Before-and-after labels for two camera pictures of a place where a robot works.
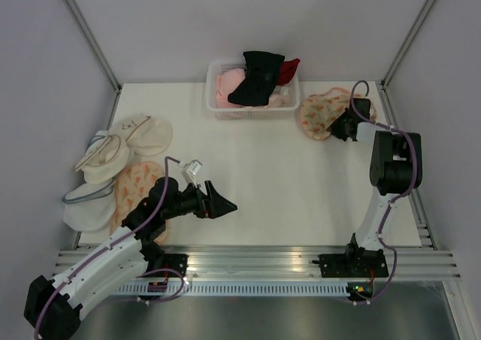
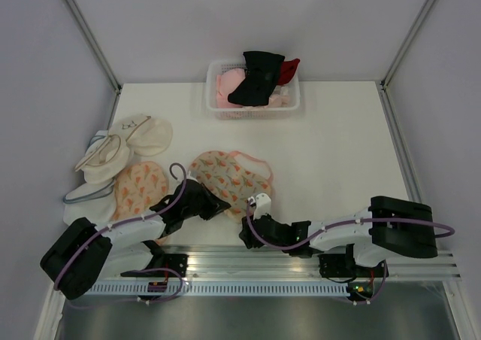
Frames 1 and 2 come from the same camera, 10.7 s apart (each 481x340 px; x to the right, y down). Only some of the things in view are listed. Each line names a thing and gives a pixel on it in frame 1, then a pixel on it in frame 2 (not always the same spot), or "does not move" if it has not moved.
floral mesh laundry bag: [318, 111] -> [234, 176]
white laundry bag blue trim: [92, 207] does not move
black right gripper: [336, 132] -> [245, 234]
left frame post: [96, 45] does not move
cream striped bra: [140, 135] does not move
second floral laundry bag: [133, 183] does not move
